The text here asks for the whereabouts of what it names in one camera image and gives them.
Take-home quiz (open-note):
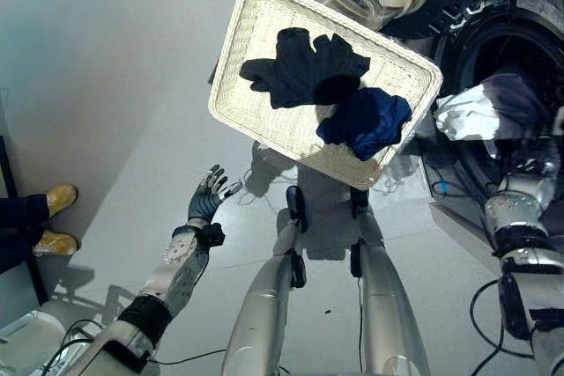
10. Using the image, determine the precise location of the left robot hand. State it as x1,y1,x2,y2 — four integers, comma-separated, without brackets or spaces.
188,164,243,225

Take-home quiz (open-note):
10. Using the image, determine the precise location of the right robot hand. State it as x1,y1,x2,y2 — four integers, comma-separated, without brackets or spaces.
508,143,561,180

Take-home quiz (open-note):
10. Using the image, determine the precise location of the white and purple garment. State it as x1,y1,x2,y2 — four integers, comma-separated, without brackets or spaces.
434,73,553,160

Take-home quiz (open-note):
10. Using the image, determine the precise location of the dark washing machine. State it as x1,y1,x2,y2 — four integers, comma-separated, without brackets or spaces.
413,0,564,272

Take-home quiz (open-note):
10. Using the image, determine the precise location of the left silver robot leg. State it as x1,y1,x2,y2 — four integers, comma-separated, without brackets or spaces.
219,185,309,376

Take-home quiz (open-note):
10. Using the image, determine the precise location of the silver robot leg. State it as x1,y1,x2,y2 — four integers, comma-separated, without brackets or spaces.
219,185,309,376
349,189,432,376

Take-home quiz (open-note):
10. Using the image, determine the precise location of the person's yellow shoe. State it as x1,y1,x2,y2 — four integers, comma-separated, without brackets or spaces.
45,184,79,219
33,229,81,258

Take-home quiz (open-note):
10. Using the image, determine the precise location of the black garment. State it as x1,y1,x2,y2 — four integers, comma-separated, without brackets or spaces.
239,27,372,111

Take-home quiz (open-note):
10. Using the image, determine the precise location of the blue garment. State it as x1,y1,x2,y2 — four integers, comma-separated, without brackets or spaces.
315,86,413,163

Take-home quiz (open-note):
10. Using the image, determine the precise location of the white wicker basket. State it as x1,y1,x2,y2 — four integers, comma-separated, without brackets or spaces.
207,0,444,192

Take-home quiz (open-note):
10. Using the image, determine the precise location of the person's leg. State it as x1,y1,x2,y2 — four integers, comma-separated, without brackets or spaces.
0,194,50,275

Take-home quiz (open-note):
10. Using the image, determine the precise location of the right silver robot leg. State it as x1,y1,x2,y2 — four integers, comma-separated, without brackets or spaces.
349,189,432,376

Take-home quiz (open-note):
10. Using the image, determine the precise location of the white plastic container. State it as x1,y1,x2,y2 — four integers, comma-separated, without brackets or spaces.
0,309,68,376

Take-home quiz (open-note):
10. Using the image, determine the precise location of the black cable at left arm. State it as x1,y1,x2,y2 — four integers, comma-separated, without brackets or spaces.
42,318,227,376

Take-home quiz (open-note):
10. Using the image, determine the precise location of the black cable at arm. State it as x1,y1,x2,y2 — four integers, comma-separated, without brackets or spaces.
468,277,537,360
42,318,227,376

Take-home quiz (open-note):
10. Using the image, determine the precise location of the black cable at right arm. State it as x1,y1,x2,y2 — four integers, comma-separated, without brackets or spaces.
468,277,537,360

